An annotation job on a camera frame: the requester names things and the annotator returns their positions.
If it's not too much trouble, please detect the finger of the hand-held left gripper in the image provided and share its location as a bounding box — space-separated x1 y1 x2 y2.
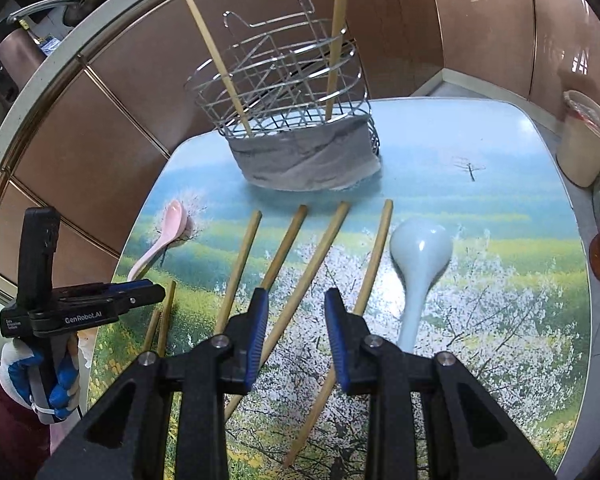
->
55 281 153 297
107 285 167 313

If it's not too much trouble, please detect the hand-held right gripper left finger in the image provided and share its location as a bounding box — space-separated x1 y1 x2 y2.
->
35 287 271 480

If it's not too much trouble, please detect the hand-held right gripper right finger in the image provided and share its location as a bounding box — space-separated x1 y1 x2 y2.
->
324 287 556 480

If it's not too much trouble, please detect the wire utensil basket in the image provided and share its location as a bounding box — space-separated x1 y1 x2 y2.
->
186 0 382 181

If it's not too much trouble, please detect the person's left forearm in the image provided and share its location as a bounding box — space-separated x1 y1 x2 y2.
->
0 377 55 463

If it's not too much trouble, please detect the person's left hand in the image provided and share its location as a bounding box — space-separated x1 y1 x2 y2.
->
0 335 81 423

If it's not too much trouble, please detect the pink ceramic spoon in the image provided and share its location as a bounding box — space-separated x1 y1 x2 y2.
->
126 200 197 283

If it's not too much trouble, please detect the pale blue ceramic spoon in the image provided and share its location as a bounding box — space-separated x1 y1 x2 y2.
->
389 217 454 356

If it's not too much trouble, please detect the grey cloth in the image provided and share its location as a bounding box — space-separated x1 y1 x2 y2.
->
228 116 382 192

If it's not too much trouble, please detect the copper kitchen counter cabinet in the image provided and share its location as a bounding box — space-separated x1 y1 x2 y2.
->
0 0 600 283

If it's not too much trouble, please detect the copper and black kettle appliance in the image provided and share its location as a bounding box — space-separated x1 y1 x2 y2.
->
0 25 47 102

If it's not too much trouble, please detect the blue and white bag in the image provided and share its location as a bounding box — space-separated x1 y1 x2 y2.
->
36 36 64 57

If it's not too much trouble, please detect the beige trash bin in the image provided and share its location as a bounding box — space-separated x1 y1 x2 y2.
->
555 89 600 188

